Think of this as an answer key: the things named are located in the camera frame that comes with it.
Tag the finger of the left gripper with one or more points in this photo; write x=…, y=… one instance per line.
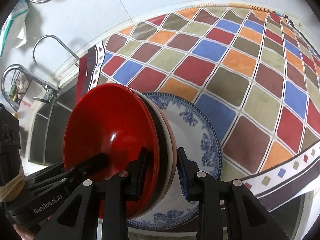
x=89, y=167
x=46, y=173

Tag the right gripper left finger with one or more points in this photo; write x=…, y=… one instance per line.
x=135, y=180

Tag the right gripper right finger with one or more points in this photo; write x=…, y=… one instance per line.
x=187, y=170

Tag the white bowl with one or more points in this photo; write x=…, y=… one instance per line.
x=165, y=153

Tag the large blue white plate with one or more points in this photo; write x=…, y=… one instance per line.
x=193, y=132

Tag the pink bowl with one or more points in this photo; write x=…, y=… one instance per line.
x=174, y=154

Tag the red black bowl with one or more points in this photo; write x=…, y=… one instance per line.
x=113, y=120

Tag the steel kitchen sink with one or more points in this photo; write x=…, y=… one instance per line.
x=49, y=128

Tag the person left hand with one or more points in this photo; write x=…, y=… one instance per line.
x=24, y=234

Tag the chrome main faucet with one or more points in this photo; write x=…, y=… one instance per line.
x=51, y=90

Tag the colourful diamond pattern mat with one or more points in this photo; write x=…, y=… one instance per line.
x=250, y=72

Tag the thin gooseneck faucet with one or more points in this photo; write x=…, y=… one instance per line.
x=52, y=45

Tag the paper towel pack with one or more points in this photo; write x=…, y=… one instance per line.
x=13, y=32

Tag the black wire sponge basket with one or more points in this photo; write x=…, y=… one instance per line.
x=19, y=85

